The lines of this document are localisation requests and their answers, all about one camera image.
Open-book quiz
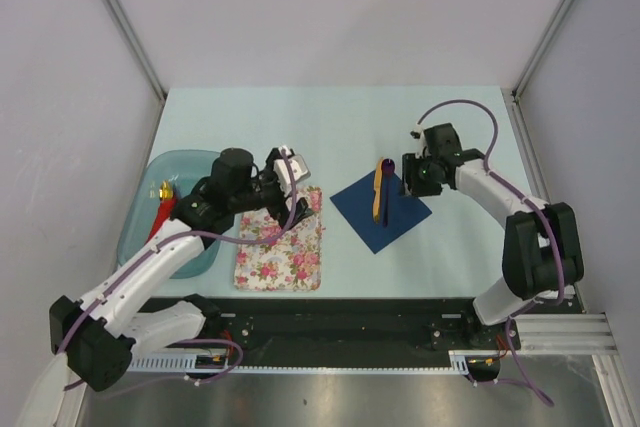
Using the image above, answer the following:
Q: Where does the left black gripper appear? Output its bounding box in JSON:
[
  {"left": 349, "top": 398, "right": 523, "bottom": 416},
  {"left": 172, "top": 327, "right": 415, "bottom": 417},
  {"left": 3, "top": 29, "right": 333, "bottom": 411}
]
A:
[{"left": 230, "top": 150, "right": 313, "bottom": 229}]

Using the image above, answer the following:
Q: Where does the dark blue paper napkin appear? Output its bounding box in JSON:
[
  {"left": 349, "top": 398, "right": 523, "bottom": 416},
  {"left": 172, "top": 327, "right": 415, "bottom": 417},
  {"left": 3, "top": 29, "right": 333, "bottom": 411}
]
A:
[{"left": 330, "top": 171, "right": 432, "bottom": 254}]

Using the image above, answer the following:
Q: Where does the purple metal spoon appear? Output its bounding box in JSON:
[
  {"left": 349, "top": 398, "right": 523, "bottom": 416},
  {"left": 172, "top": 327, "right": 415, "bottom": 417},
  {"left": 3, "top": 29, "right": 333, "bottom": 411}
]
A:
[{"left": 382, "top": 158, "right": 395, "bottom": 227}]

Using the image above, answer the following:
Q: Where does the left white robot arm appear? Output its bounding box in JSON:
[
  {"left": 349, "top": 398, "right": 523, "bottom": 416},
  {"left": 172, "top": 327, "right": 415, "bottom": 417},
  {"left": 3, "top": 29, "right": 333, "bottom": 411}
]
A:
[{"left": 49, "top": 146, "right": 311, "bottom": 392}]

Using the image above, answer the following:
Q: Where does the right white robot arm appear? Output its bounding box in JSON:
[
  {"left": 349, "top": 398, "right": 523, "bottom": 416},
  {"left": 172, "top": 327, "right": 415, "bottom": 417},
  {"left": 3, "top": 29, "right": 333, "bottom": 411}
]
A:
[{"left": 401, "top": 123, "right": 584, "bottom": 348}]

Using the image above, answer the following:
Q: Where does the gold utensil in roll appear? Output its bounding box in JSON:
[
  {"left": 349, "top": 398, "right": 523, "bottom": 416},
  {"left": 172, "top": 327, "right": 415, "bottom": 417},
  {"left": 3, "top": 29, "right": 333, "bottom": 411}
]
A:
[{"left": 158, "top": 180, "right": 176, "bottom": 203}]

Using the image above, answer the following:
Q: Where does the teal plastic tray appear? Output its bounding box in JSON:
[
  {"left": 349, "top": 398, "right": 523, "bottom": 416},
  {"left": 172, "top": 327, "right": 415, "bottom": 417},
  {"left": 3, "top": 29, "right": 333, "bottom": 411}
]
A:
[{"left": 116, "top": 150, "right": 219, "bottom": 270}]

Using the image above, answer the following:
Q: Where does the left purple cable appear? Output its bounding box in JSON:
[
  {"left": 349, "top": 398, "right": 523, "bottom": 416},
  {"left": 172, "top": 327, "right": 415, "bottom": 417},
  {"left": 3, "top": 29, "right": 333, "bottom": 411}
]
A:
[{"left": 54, "top": 146, "right": 296, "bottom": 393}]

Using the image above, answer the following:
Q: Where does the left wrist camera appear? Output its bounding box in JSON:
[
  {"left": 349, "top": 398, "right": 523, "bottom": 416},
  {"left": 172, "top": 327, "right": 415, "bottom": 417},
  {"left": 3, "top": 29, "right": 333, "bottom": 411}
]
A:
[{"left": 272, "top": 145, "right": 311, "bottom": 196}]

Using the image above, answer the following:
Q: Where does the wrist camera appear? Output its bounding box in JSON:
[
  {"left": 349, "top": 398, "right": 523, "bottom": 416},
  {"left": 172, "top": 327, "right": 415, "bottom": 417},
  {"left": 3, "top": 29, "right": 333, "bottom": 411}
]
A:
[
  {"left": 410, "top": 123, "right": 424, "bottom": 140},
  {"left": 272, "top": 145, "right": 311, "bottom": 196}
]

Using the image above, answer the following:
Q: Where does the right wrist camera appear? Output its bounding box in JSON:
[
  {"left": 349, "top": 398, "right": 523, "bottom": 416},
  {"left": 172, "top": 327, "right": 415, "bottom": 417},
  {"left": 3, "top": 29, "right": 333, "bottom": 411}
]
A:
[{"left": 410, "top": 123, "right": 424, "bottom": 140}]

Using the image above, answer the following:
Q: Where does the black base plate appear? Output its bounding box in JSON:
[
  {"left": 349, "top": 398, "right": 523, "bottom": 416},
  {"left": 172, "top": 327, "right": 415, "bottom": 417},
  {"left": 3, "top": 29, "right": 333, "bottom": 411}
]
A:
[{"left": 196, "top": 298, "right": 521, "bottom": 368}]

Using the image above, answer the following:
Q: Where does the white cable duct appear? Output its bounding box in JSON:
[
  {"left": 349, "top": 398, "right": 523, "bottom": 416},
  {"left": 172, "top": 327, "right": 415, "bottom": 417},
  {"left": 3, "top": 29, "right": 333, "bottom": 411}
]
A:
[{"left": 127, "top": 352, "right": 469, "bottom": 378}]

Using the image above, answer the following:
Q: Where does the aluminium frame rail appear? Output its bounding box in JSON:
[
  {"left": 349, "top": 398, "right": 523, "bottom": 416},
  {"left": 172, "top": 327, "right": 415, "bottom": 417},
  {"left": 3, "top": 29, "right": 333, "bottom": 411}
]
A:
[{"left": 516, "top": 314, "right": 617, "bottom": 356}]

